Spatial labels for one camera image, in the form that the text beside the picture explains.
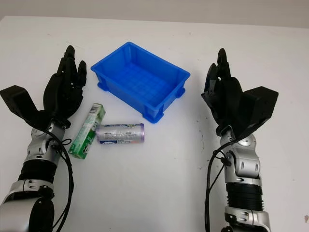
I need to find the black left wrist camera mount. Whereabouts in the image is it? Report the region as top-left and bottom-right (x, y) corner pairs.
(0, 85), (71, 129)

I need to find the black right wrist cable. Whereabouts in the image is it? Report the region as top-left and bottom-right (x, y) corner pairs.
(203, 135), (240, 232)

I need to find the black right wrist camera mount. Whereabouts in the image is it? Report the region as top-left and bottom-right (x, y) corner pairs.
(238, 86), (279, 141)

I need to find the blue plastic tray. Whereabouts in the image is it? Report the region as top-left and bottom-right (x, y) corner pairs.
(90, 41), (191, 124)

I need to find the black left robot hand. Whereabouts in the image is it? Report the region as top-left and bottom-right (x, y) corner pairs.
(42, 45), (88, 122)

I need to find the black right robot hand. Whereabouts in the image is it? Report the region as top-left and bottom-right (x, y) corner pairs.
(200, 47), (244, 135)

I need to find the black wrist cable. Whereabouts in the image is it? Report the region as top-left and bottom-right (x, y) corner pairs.
(203, 135), (240, 232)
(45, 131), (74, 232)

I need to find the green rectangular box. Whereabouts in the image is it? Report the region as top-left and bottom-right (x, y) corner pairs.
(68, 102), (107, 160)

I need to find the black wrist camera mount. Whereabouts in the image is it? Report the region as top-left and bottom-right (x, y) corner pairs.
(238, 86), (279, 141)
(0, 85), (71, 129)

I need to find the silver purple cylindrical canister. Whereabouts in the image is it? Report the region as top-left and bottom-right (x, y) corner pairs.
(96, 123), (145, 145)

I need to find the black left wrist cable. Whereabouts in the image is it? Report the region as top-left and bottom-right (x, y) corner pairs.
(45, 131), (74, 232)

